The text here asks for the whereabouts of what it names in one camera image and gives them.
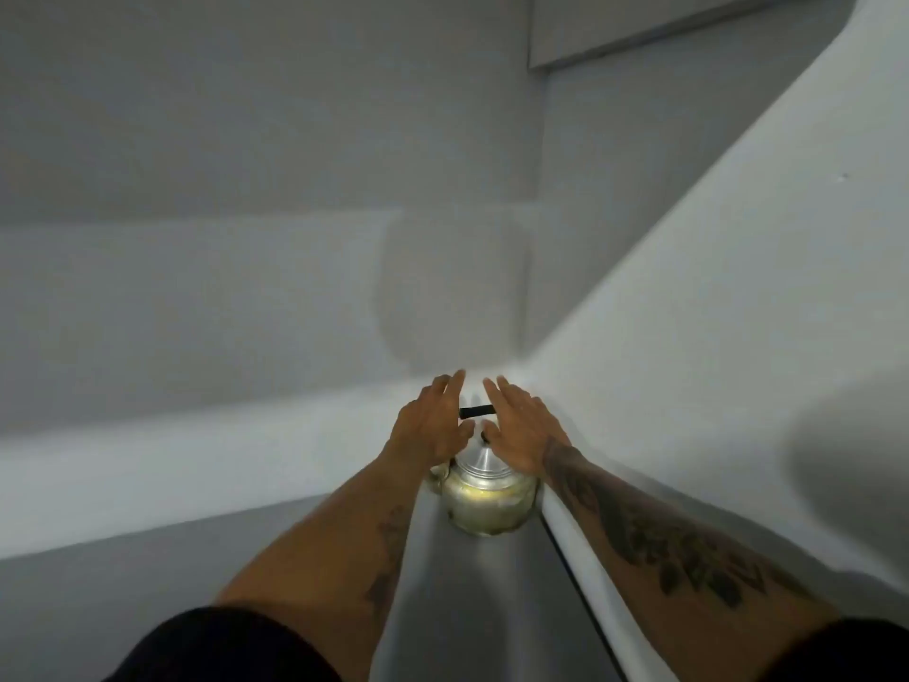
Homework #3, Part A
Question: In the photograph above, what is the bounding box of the person's left hand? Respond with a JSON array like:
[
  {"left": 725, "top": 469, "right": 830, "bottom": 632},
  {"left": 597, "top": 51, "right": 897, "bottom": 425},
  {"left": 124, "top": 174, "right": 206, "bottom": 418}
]
[{"left": 382, "top": 368, "right": 476, "bottom": 478}]

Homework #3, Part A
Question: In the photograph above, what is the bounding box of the person's right hand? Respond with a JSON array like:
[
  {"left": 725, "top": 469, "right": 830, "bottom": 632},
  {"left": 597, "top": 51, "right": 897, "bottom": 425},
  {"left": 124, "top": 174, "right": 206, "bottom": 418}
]
[{"left": 481, "top": 375, "right": 574, "bottom": 478}]

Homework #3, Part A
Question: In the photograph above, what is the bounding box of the tarnished metal kettle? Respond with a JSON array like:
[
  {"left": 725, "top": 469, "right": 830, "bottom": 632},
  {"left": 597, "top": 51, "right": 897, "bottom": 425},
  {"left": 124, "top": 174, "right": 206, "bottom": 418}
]
[{"left": 424, "top": 403, "right": 544, "bottom": 539}]

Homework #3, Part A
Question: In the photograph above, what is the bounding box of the person's right forearm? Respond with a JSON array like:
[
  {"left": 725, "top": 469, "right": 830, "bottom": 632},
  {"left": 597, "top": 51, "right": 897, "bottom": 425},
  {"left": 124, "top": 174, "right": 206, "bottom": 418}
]
[{"left": 541, "top": 440, "right": 845, "bottom": 682}]

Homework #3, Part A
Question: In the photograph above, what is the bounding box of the person's left forearm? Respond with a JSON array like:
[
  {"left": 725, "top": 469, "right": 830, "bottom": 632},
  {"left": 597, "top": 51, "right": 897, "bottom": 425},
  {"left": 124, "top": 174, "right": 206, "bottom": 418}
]
[{"left": 212, "top": 450, "right": 431, "bottom": 682}]

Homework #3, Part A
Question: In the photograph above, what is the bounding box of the grey countertop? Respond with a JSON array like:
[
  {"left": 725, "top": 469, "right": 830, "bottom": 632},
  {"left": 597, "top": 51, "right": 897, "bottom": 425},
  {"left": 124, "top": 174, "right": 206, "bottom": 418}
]
[{"left": 0, "top": 482, "right": 626, "bottom": 682}]

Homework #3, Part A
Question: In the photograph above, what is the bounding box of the black left sleeve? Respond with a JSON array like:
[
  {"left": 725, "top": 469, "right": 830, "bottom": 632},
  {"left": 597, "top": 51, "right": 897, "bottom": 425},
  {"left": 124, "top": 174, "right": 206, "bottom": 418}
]
[{"left": 102, "top": 605, "right": 344, "bottom": 682}]

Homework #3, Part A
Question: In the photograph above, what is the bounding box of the black sleeve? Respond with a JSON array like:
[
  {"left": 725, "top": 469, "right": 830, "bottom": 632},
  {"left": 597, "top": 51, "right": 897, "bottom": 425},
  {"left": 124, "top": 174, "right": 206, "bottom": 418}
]
[
  {"left": 757, "top": 616, "right": 909, "bottom": 682},
  {"left": 102, "top": 605, "right": 344, "bottom": 682}
]

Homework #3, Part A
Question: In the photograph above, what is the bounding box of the black right sleeve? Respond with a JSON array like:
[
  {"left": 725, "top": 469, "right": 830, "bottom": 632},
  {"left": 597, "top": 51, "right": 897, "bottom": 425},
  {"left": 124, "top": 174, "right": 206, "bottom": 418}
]
[{"left": 757, "top": 616, "right": 909, "bottom": 682}]

